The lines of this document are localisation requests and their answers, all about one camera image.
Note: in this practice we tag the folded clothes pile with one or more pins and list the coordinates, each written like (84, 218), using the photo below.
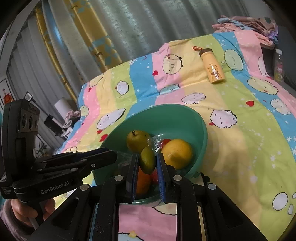
(265, 29)

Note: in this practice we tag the white cylinder lamp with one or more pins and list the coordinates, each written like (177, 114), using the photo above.
(63, 107)

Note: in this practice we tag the green pear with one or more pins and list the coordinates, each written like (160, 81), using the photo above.
(137, 140)

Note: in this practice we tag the clear plastic bottle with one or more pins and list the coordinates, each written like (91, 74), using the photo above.
(279, 73)

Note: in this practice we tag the person left hand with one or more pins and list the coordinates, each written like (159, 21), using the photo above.
(23, 213)

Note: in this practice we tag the potted plant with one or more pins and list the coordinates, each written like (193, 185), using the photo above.
(41, 150)

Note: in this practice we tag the green plastic bowl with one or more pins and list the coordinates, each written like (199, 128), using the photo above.
(173, 121)

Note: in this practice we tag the colourful cartoon striped sheet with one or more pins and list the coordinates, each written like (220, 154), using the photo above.
(250, 119)

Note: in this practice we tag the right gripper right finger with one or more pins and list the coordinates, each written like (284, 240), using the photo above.
(173, 187)

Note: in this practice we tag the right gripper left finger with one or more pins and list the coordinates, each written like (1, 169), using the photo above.
(123, 186)

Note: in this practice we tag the red chinese knot decoration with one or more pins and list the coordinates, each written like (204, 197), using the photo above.
(7, 98)

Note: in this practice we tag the orange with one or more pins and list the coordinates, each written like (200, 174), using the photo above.
(143, 182)

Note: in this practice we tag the grey green curtain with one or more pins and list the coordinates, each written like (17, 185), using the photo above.
(135, 27)

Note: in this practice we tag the grey sofa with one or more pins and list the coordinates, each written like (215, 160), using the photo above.
(286, 43)

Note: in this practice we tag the pink sleeve forearm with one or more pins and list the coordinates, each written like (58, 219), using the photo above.
(10, 222)

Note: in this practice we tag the yellow patterned curtain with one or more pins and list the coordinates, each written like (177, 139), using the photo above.
(77, 43)

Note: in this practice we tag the yellow lemon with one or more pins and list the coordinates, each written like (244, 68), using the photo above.
(178, 153)

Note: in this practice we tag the yellow bear bottle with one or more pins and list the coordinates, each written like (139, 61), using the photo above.
(212, 66)

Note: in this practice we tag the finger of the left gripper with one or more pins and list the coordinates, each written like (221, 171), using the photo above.
(92, 157)

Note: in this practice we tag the red cherry tomato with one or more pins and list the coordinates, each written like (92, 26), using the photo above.
(164, 142)

